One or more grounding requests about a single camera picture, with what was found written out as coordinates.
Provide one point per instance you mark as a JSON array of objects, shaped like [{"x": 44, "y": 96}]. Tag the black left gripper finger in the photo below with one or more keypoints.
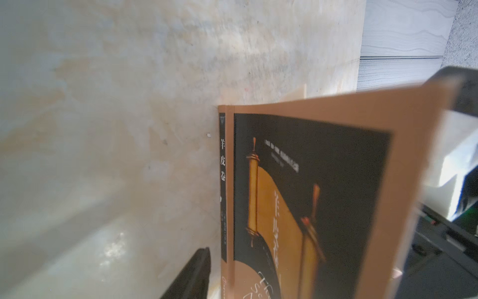
[{"x": 193, "y": 280}]

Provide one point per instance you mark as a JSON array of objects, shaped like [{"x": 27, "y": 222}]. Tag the brown paperback book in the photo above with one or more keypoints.
[{"x": 318, "y": 195}]

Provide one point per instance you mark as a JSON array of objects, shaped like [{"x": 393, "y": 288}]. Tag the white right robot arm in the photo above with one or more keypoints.
[{"x": 455, "y": 153}]

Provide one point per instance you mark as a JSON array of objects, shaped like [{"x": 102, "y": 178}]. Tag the aluminium front rail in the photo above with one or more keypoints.
[{"x": 442, "y": 261}]

